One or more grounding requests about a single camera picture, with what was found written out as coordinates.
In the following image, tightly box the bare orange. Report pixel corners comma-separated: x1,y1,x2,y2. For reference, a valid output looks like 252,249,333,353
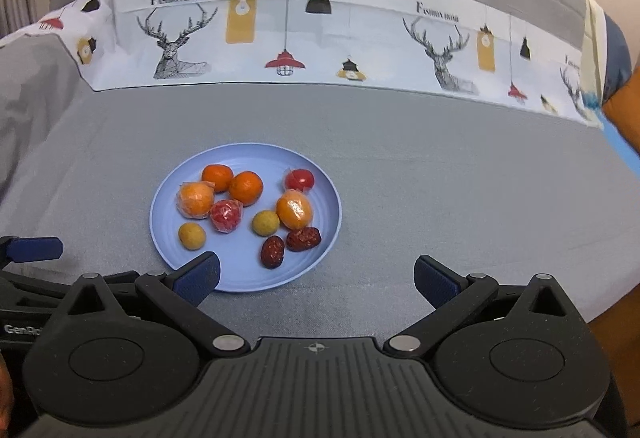
228,171,265,207
201,164,235,193

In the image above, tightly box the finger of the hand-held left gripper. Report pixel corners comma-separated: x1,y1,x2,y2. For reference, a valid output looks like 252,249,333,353
0,236,65,265
0,270,71,309

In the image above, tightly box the blue pillow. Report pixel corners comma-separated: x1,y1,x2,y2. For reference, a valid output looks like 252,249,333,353
602,12,633,103

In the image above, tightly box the grey bed sheet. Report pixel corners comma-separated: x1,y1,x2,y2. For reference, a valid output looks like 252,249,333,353
0,32,640,369

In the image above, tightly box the plastic orange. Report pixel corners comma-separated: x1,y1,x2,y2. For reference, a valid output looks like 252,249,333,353
175,181,217,220
275,190,315,231

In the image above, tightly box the blue plastic plate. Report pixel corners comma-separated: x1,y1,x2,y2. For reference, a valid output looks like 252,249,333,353
149,143,343,293

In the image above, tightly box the dark red jujube date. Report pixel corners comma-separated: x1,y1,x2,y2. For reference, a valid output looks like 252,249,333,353
286,227,322,253
260,236,286,269

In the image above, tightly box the red plastic ball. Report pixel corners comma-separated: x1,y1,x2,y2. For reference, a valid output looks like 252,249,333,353
209,199,245,235

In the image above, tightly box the orange cushion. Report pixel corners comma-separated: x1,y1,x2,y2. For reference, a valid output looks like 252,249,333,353
602,65,640,153

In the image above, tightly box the plastic red tomato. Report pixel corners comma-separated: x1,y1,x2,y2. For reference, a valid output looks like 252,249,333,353
283,168,316,193

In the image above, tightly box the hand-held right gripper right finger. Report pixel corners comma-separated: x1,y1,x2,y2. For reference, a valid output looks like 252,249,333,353
382,255,584,361

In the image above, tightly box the yellow round fruit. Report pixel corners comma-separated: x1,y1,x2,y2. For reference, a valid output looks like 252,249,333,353
251,209,281,237
178,222,207,251

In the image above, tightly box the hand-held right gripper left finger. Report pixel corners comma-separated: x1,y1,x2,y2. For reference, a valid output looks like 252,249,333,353
54,252,251,360

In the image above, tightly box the grey deer print quilt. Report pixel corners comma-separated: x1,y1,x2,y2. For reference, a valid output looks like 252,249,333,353
0,0,608,126

